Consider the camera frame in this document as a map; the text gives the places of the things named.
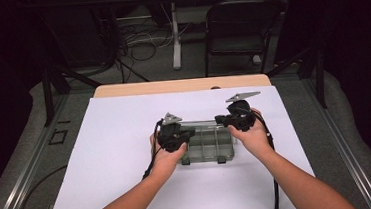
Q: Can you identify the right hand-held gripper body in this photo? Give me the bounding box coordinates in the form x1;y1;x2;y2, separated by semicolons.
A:
222;91;264;134

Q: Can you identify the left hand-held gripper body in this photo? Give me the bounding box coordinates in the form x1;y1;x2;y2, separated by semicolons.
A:
155;110;191;155

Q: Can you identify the transparent grey compartment box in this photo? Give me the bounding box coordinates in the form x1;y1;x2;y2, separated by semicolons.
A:
176;116;240;168

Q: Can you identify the person's left hand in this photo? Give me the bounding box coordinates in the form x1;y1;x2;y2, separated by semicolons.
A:
148;130;191;183

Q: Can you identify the person's right hand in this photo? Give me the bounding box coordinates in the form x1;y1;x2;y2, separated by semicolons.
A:
226;106;276;162

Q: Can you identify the black folding chair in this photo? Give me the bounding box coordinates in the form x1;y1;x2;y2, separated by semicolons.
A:
200;0;285;79

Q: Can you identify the white desk leg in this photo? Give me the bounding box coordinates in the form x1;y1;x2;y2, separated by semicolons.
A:
168;2;185;71

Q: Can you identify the white desk crossbar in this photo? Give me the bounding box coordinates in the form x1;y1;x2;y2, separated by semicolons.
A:
115;14;153;22

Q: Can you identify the left hand-held gripper black cable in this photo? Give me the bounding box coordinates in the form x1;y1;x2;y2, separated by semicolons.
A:
138;119;167;181

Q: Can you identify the hand-held gripper black cable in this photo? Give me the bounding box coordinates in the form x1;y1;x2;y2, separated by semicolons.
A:
138;119;167;181
252;107;281;209

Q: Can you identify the right hand-held gripper black cable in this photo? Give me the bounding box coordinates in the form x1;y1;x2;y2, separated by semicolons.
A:
252;107;281;209

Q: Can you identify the black frame strut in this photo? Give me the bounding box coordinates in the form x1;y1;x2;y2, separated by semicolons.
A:
39;61;106;129
263;45;328;114

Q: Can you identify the tangle of floor cables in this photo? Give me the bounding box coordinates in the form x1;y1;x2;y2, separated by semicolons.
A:
115;18;178;65

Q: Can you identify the thick black cable bundle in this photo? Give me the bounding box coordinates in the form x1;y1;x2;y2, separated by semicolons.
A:
89;4;124;75

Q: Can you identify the aluminium floor rail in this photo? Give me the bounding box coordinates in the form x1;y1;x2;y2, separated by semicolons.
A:
0;93;79;209
300;73;371;209

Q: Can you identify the black floor cable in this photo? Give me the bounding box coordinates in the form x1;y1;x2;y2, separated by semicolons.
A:
11;164;71;209

